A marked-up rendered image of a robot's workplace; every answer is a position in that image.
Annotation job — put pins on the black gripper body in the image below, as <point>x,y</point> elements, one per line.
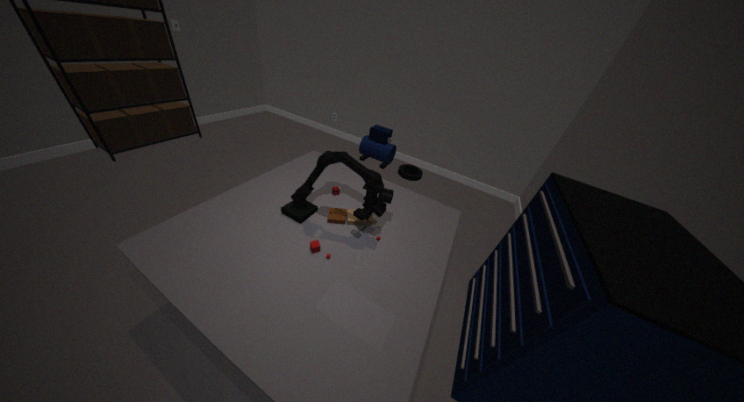
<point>361,214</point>

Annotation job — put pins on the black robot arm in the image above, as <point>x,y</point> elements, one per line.
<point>370,177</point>

